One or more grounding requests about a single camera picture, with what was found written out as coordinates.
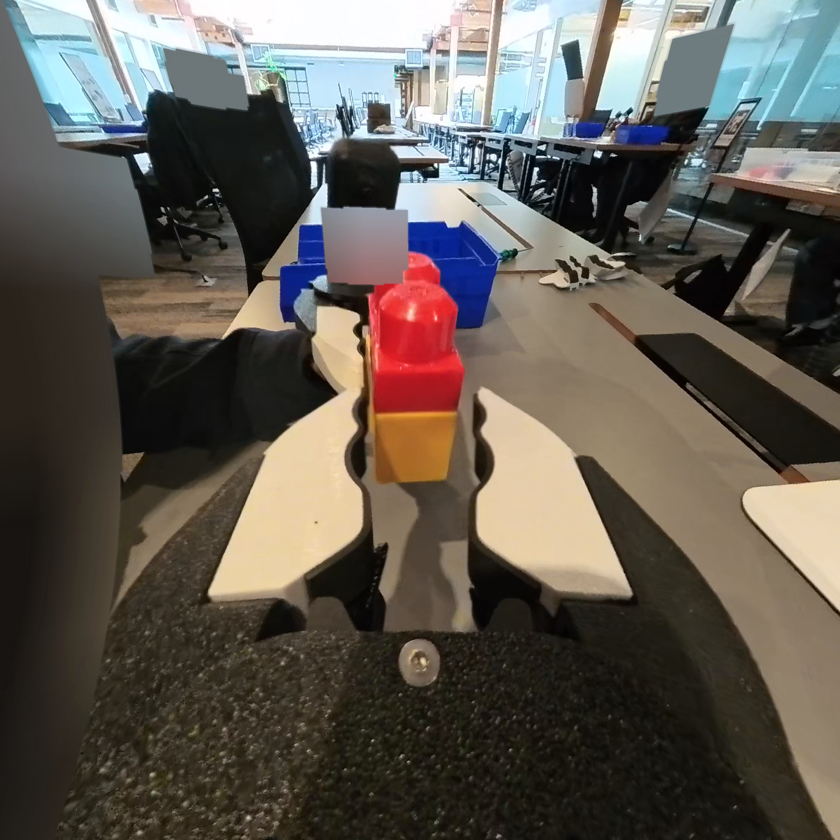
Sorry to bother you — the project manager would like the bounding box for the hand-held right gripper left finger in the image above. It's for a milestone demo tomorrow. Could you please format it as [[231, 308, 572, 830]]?
[[209, 387, 389, 631]]

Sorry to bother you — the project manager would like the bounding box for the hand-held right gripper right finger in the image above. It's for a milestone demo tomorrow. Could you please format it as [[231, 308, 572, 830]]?
[[467, 386, 635, 630]]

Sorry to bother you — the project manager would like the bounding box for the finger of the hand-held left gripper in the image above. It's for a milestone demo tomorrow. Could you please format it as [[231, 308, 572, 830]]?
[[310, 307, 368, 398]]

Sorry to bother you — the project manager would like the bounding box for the red two-stud block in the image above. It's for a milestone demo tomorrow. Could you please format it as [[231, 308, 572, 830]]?
[[366, 251, 467, 417]]

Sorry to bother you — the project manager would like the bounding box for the yellow one-stud block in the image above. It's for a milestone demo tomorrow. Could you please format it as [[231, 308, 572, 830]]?
[[371, 408, 459, 484]]

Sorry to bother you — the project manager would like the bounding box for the blue plastic bin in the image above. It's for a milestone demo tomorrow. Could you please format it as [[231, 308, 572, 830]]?
[[280, 221, 500, 330]]

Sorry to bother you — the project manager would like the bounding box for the person's left forearm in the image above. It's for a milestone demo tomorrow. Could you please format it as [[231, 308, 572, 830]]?
[[113, 327, 339, 455]]

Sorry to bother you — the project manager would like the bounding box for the black office chair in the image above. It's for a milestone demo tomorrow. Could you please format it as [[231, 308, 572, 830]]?
[[146, 91, 229, 262], [190, 98, 315, 298]]

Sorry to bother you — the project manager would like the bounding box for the white black upright device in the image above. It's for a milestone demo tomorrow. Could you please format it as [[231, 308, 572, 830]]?
[[560, 39, 597, 123]]

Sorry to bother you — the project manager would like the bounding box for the acrylic sign stand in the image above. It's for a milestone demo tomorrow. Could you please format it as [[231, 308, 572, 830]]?
[[742, 481, 840, 613]]

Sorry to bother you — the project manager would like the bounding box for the black floor sign stand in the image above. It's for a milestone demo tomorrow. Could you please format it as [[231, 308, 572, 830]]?
[[668, 97, 763, 255]]

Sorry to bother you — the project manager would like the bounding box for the wooden desk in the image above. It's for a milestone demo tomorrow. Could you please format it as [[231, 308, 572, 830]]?
[[709, 172, 840, 319]]

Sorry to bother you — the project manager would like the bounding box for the clear plastic storage box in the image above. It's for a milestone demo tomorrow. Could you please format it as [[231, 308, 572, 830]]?
[[742, 147, 840, 185]]

